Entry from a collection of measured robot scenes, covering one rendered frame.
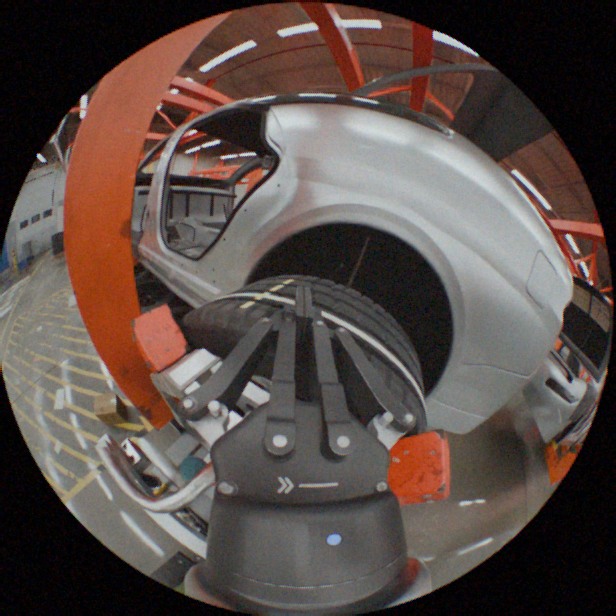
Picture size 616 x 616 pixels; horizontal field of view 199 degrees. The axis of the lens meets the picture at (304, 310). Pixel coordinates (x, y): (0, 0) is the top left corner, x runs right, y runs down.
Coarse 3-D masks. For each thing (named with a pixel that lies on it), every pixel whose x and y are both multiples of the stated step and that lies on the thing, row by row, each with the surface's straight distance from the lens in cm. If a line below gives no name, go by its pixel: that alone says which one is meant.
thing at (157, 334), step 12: (156, 312) 31; (168, 312) 32; (132, 324) 30; (144, 324) 30; (156, 324) 31; (168, 324) 31; (144, 336) 30; (156, 336) 30; (168, 336) 31; (180, 336) 31; (144, 348) 30; (156, 348) 30; (168, 348) 30; (180, 348) 31; (156, 360) 30; (168, 360) 30; (156, 372) 30
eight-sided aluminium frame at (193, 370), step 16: (192, 352) 26; (208, 352) 23; (176, 368) 22; (192, 368) 22; (208, 368) 21; (160, 384) 36; (176, 384) 21; (192, 384) 21; (240, 400) 21; (256, 400) 19; (176, 416) 58; (192, 432) 61; (208, 448) 64
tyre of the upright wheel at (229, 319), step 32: (256, 288) 31; (288, 288) 29; (320, 288) 30; (192, 320) 29; (224, 320) 22; (256, 320) 20; (352, 320) 25; (384, 320) 32; (224, 352) 25; (416, 416) 24
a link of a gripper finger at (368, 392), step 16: (336, 336) 14; (352, 352) 13; (336, 368) 15; (352, 368) 13; (368, 368) 12; (352, 384) 13; (368, 384) 11; (384, 384) 12; (352, 400) 13; (368, 400) 12; (384, 400) 11; (368, 416) 12; (400, 416) 11; (400, 432) 11
